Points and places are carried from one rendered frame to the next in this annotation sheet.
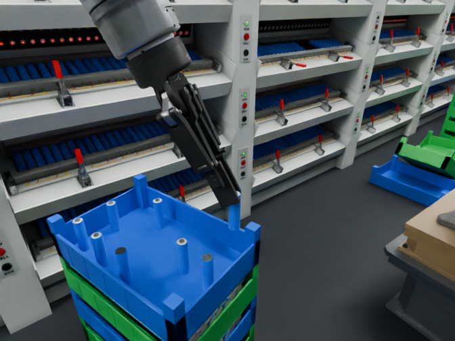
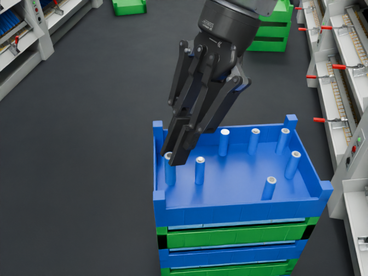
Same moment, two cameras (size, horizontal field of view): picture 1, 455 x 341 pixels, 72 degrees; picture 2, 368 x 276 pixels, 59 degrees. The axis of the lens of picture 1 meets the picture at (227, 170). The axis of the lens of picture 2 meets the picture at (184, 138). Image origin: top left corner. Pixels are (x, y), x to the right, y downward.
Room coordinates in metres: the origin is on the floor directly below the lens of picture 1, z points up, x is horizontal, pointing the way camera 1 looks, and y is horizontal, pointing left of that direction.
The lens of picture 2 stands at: (0.68, -0.22, 0.83)
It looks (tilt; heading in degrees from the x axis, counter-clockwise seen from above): 43 degrees down; 139
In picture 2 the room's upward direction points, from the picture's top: straight up
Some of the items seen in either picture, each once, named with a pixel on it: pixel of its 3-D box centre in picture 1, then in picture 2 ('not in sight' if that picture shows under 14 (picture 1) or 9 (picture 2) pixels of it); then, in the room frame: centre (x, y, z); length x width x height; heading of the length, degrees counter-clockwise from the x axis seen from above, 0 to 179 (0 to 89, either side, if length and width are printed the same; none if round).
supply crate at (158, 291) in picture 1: (154, 240); (231, 165); (0.42, 0.12, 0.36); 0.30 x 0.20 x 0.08; 53
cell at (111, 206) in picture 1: (113, 216); (292, 165); (0.49, 0.22, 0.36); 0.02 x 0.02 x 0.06
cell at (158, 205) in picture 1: (158, 213); (268, 190); (0.50, 0.13, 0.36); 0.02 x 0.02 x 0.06
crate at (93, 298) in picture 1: (159, 274); (227, 191); (0.42, 0.12, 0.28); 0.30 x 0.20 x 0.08; 53
